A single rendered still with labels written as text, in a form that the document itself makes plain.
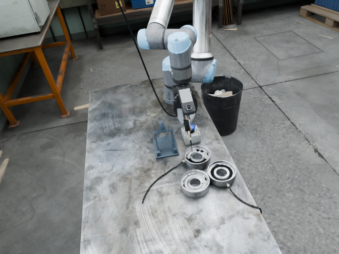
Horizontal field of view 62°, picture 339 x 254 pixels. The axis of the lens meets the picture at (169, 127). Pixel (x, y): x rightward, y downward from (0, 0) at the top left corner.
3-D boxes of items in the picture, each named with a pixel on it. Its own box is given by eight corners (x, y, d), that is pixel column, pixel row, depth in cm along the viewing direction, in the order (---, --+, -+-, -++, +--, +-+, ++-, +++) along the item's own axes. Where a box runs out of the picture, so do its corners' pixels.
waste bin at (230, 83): (246, 134, 241) (250, 92, 214) (208, 142, 239) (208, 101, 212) (231, 112, 268) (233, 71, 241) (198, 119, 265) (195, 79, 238)
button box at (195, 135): (201, 142, 123) (201, 133, 120) (185, 145, 122) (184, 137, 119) (196, 130, 129) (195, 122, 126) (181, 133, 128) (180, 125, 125)
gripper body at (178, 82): (191, 94, 114) (189, 68, 107) (195, 106, 108) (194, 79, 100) (172, 98, 114) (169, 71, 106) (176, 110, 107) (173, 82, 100)
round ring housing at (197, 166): (206, 149, 119) (206, 142, 116) (214, 168, 111) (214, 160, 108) (182, 155, 118) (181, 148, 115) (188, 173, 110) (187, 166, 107)
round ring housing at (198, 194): (186, 203, 99) (186, 195, 97) (177, 181, 107) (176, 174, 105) (214, 194, 101) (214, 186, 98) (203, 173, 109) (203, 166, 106)
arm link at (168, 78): (167, 74, 152) (164, 51, 144) (191, 75, 149) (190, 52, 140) (161, 86, 144) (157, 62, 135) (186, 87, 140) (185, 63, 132)
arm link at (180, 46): (192, 29, 95) (187, 40, 89) (194, 59, 102) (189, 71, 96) (170, 29, 97) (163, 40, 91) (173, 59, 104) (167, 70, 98)
